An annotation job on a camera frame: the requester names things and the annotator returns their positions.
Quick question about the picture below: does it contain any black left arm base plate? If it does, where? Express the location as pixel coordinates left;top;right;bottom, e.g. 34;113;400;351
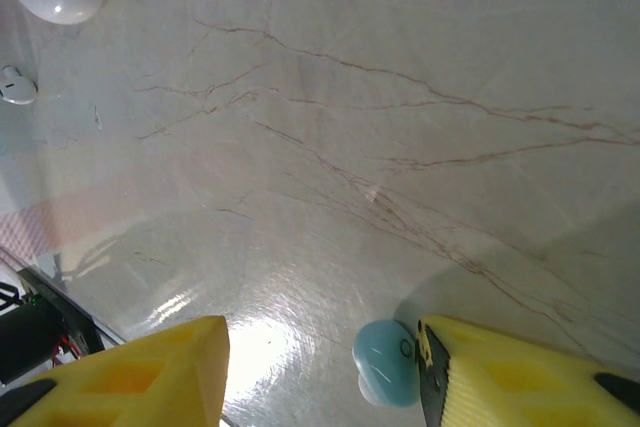
17;266;109;363

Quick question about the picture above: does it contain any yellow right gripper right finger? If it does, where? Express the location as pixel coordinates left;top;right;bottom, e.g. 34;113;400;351
413;315;640;427

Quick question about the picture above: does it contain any blue earbud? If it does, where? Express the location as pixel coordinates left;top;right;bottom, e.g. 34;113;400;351
352;319;421;407

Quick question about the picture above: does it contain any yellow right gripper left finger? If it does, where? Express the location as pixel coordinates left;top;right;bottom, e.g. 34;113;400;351
0;315;232;427

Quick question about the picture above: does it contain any white earbud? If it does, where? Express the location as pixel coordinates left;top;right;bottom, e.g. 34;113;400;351
0;64;39;106

